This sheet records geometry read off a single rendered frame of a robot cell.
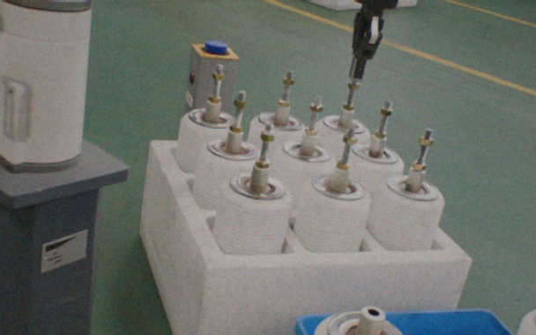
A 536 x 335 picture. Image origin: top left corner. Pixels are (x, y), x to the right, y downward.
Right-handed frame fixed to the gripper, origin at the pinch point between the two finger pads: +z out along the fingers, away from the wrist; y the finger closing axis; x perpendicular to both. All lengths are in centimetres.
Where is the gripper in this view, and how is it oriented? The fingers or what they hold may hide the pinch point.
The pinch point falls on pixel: (358, 68)
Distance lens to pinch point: 119.2
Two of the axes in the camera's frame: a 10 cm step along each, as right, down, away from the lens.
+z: -1.7, 9.0, 3.9
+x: 9.8, 1.4, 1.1
